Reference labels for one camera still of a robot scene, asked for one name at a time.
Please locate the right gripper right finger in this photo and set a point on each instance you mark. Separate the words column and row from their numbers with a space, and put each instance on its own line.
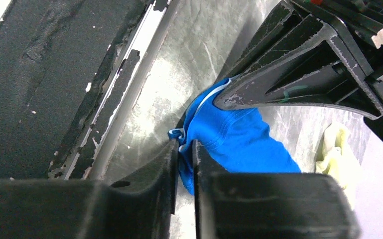
column 268, row 206

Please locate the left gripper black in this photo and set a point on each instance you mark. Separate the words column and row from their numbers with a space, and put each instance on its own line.
column 310, row 66

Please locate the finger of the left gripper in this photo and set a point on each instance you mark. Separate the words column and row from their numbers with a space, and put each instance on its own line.
column 278, row 23

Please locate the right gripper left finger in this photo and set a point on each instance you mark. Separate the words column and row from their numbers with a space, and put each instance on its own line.
column 138, row 206

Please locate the blue underwear white trim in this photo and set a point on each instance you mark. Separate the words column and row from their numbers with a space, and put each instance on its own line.
column 239, row 140

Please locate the cream yellow cloth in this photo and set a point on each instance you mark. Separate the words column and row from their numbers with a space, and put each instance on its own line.
column 339, row 161

